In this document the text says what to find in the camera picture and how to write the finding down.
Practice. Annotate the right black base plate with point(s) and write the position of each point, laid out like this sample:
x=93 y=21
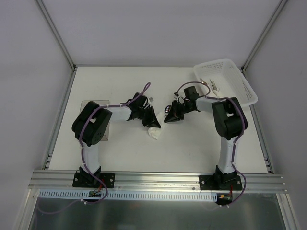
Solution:
x=209 y=182

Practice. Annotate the white paper napkin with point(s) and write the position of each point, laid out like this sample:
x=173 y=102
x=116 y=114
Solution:
x=155 y=132

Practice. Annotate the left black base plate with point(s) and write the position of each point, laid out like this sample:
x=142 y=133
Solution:
x=85 y=180

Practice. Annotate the aluminium mounting rail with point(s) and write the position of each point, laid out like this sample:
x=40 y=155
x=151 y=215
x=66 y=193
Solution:
x=157 y=181

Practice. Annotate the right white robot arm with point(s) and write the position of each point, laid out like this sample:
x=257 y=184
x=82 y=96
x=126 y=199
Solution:
x=230 y=124

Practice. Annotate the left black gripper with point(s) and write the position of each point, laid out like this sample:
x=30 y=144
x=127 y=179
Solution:
x=147 y=116

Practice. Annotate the silver utensil in basket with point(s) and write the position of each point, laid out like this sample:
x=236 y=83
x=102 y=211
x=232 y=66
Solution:
x=214 y=87

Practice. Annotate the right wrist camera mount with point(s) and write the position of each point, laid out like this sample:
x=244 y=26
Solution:
x=180 y=97

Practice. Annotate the black handled steel spoon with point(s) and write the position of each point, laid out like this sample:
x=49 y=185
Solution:
x=167 y=110

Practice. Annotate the white slotted cable duct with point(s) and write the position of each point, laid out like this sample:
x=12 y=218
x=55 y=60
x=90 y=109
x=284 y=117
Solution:
x=129 y=195

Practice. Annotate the clear smoky plastic box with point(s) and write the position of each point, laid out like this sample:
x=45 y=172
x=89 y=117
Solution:
x=100 y=103

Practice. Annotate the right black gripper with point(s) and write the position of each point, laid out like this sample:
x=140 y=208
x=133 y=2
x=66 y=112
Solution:
x=177 y=110

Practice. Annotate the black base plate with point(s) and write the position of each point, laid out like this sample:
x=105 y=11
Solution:
x=209 y=182
x=85 y=180

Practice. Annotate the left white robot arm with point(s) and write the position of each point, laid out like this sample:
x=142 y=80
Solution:
x=91 y=124

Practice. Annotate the white perforated plastic basket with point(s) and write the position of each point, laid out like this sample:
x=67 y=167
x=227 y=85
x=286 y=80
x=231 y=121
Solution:
x=228 y=79

